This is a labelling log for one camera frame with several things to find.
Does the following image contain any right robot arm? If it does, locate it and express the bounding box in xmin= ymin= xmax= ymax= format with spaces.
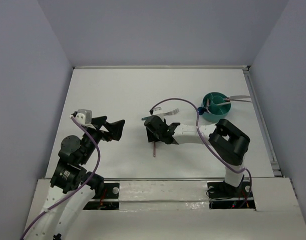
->
xmin=144 ymin=115 xmax=250 ymax=196

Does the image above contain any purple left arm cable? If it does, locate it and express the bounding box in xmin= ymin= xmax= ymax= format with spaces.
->
xmin=21 ymin=117 xmax=101 ymax=240

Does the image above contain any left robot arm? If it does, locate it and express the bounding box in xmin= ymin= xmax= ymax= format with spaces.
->
xmin=21 ymin=109 xmax=125 ymax=240

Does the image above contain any blue spoon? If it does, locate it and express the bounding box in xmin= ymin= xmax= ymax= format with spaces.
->
xmin=197 ymin=106 xmax=208 ymax=115

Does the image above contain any fork with teal handle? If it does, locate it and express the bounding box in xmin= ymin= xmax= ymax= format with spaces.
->
xmin=141 ymin=108 xmax=180 ymax=121

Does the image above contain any silver spoon pink handle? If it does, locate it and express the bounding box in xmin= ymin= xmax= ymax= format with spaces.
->
xmin=204 ymin=99 xmax=209 ymax=113

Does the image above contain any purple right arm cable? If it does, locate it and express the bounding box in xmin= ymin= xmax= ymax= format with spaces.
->
xmin=149 ymin=97 xmax=252 ymax=208

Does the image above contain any fork with pink handle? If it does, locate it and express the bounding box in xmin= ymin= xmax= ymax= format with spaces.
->
xmin=217 ymin=98 xmax=252 ymax=106

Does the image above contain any knife with pink handle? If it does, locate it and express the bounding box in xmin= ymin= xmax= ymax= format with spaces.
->
xmin=226 ymin=95 xmax=250 ymax=100

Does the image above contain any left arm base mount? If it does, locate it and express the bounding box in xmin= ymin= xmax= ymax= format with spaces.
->
xmin=83 ymin=181 xmax=120 ymax=211

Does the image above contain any teal round utensil holder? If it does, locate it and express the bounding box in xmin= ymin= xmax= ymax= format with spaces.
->
xmin=201 ymin=92 xmax=231 ymax=123

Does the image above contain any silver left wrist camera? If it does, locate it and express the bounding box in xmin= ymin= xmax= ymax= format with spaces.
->
xmin=70 ymin=109 xmax=92 ymax=126

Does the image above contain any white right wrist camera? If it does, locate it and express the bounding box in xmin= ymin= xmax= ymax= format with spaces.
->
xmin=150 ymin=106 xmax=164 ymax=118

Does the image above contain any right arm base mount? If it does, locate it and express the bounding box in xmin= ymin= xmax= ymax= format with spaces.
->
xmin=206 ymin=181 xmax=256 ymax=210

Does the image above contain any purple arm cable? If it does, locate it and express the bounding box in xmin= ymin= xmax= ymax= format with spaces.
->
xmin=149 ymin=97 xmax=252 ymax=208
xmin=21 ymin=117 xmax=101 ymax=240

